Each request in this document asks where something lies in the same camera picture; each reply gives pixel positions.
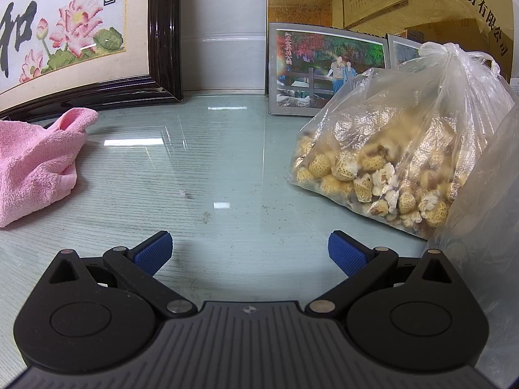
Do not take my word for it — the plastic bag of dried mushrooms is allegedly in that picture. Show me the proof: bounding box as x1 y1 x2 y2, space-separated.
289 42 517 241

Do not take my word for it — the small silver picture frame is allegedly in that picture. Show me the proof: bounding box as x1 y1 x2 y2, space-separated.
387 33 424 69

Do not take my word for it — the silver framed colour photo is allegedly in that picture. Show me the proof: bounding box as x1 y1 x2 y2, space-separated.
268 22 388 117

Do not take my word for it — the framed lotus embroidery picture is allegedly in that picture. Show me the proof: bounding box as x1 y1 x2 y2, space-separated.
0 0 184 118

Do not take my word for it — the pink towel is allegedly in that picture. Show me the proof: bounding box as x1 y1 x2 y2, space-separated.
0 106 99 228

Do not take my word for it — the translucent plastic bag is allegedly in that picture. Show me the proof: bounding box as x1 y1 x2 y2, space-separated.
430 103 519 333

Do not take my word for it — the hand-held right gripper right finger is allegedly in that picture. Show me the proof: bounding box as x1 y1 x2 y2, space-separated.
305 230 455 319

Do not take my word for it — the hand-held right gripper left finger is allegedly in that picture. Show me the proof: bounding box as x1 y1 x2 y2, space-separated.
48 230 199 319

